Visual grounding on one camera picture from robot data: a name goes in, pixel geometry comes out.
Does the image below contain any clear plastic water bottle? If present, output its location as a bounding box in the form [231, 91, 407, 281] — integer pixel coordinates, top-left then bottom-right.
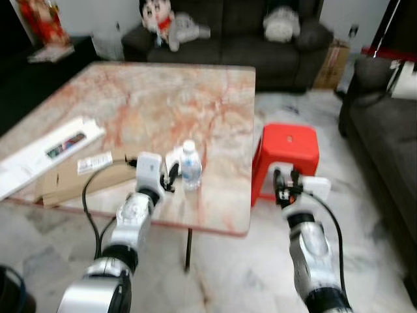
[181, 140, 203, 192]

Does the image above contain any red plastic stool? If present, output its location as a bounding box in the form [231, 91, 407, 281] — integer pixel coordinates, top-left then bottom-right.
[251, 123, 321, 207]

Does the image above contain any black metal table leg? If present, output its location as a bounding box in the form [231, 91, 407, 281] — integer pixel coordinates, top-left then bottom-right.
[184, 228, 194, 272]

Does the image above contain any dark grey fabric sofa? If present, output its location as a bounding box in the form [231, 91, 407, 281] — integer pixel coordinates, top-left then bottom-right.
[122, 0, 335, 93]
[338, 55, 417, 261]

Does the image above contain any flat brown cardboard box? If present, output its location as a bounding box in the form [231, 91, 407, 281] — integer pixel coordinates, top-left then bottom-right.
[36, 153, 141, 207]

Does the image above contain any brown cardboard carton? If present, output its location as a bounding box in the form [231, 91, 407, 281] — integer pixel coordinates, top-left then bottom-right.
[313, 39, 350, 91]

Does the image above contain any long white printed box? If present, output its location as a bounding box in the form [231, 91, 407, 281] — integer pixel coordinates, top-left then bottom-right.
[0, 116, 106, 200]

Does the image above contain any white cushion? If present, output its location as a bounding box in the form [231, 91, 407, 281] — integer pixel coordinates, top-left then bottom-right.
[391, 61, 417, 100]

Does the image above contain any black-haired plush doll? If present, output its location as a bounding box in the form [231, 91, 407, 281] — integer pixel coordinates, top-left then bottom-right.
[139, 0, 211, 53]

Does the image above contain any grey white plush pillow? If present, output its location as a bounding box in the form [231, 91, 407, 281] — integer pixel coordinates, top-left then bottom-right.
[263, 8, 302, 44]

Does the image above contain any black low tv console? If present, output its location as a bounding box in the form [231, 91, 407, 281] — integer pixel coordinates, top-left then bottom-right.
[0, 36, 100, 138]

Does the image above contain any flat printed paper booklet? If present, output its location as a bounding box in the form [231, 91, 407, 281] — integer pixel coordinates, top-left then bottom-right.
[27, 44, 74, 65]

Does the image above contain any red gold ornament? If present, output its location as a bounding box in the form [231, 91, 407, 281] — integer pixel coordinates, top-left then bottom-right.
[16, 0, 70, 47]

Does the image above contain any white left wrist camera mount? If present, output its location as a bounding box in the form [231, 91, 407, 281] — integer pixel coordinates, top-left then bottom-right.
[135, 152, 164, 192]

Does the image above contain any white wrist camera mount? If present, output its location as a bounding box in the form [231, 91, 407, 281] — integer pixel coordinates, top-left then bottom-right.
[296, 176, 332, 200]
[135, 152, 164, 192]

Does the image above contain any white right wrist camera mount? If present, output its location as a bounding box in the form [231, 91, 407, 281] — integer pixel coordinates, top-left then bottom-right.
[296, 176, 332, 200]

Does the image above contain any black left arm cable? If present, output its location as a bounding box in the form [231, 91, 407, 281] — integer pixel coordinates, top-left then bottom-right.
[81, 156, 141, 261]

